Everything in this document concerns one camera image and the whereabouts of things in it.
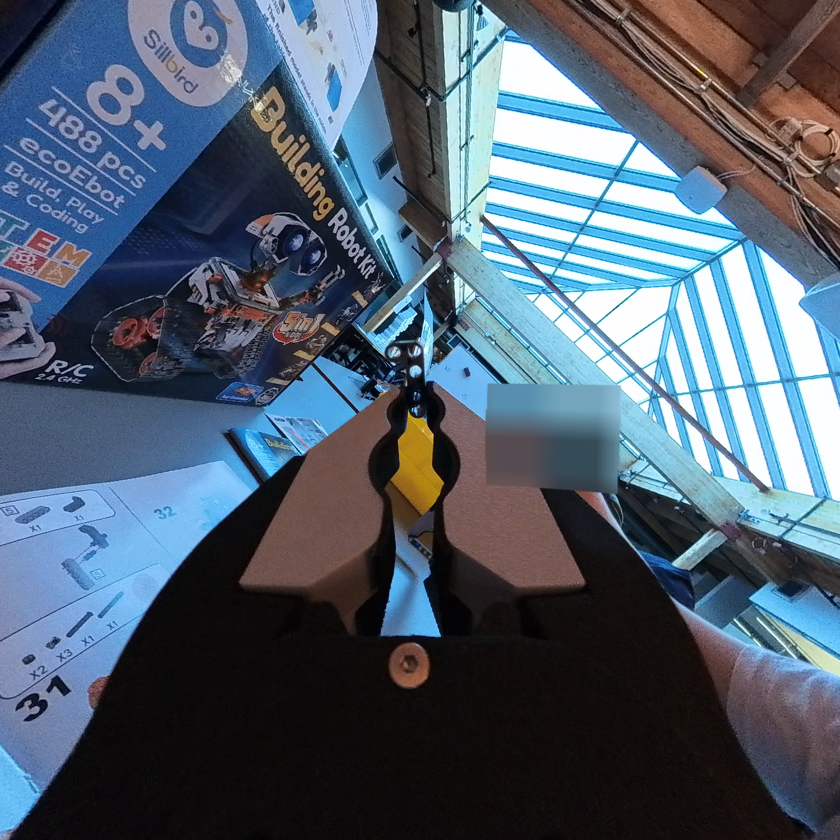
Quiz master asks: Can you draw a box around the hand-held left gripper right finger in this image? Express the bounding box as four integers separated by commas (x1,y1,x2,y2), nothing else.
430,384,587,636

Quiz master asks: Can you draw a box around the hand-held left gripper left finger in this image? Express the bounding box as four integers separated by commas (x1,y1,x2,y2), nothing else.
239,387,403,636

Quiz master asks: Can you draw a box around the dark grey angled beam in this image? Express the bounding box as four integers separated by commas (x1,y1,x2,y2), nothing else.
386,341,427,421

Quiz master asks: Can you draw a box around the person's right forearm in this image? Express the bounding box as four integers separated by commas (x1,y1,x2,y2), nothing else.
676,600,746,706

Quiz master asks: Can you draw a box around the grey desk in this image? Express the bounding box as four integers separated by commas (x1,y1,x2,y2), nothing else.
0,357,447,637

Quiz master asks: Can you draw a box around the white task sheet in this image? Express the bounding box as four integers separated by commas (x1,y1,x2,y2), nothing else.
256,0,379,142

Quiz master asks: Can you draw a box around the blue manual booklet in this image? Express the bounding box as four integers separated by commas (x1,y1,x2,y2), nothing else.
228,428,306,483

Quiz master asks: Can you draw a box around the sticker sheet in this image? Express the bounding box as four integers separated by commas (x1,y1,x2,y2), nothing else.
264,413,328,454

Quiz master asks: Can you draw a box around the yellow storage bin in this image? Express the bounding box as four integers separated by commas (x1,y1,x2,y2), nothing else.
387,413,446,513

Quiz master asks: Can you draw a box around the whiteboard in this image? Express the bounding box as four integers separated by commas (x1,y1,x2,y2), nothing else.
427,344,500,408

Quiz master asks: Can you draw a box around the dark blue jacket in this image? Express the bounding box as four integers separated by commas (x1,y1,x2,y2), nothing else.
640,551,697,611

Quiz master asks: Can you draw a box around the open instruction booklet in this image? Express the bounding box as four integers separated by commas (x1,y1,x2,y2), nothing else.
0,461,257,808

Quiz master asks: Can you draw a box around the blue toy box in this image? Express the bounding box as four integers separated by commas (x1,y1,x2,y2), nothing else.
0,0,401,408

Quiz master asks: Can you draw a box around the person's white t-shirt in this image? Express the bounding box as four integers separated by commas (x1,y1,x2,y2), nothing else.
725,646,840,831

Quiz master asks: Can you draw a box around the white ceiling box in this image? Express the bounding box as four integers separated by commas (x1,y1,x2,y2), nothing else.
676,167,728,212

